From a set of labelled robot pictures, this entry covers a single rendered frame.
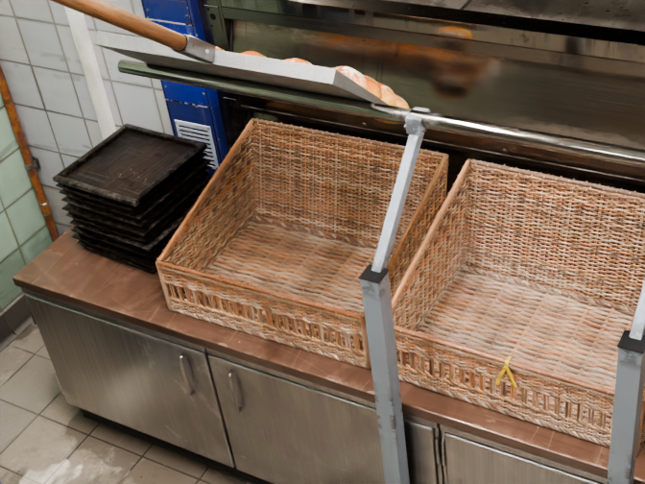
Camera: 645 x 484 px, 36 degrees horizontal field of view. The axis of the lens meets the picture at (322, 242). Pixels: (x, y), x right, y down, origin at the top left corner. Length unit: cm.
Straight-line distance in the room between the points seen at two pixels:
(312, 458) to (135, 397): 55
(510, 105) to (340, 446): 87
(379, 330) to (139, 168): 92
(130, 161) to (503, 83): 98
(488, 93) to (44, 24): 133
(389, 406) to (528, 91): 74
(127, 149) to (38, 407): 93
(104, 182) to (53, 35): 58
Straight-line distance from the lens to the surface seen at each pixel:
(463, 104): 228
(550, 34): 213
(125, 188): 252
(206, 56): 190
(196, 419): 263
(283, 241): 258
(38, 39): 303
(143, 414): 278
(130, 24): 172
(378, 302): 187
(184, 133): 277
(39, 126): 324
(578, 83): 219
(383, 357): 197
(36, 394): 324
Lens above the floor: 213
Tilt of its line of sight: 37 degrees down
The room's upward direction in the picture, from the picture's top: 8 degrees counter-clockwise
